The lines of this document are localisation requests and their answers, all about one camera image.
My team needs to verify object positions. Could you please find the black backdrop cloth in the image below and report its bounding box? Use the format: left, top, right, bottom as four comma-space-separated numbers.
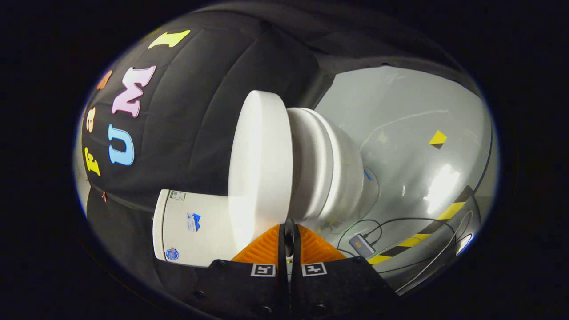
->
81, 2, 484, 289

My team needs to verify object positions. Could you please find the white toilet seat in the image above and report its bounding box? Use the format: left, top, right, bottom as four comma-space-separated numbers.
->
287, 107, 335, 223

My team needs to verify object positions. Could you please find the yellow black hazard tape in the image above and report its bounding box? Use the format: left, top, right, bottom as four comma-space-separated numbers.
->
367, 186, 475, 266

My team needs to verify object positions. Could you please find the small grey adapter box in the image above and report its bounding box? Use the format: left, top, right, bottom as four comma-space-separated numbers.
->
349, 234, 377, 258

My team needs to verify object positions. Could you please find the white ceramic toilet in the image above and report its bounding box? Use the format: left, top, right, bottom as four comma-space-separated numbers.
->
152, 113, 380, 268

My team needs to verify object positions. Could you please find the yellow black floor sticker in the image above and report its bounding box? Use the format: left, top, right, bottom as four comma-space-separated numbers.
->
429, 130, 448, 150

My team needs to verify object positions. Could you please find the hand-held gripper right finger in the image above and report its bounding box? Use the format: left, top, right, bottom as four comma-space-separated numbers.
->
291, 219, 400, 320

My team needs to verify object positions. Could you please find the white toilet lid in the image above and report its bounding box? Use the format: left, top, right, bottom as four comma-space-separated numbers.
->
228, 90, 295, 253

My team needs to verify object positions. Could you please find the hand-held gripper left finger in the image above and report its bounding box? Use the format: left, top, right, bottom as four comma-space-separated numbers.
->
191, 218, 290, 320

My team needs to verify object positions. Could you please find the thin black cable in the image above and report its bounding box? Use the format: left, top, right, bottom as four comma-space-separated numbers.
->
337, 217, 459, 267

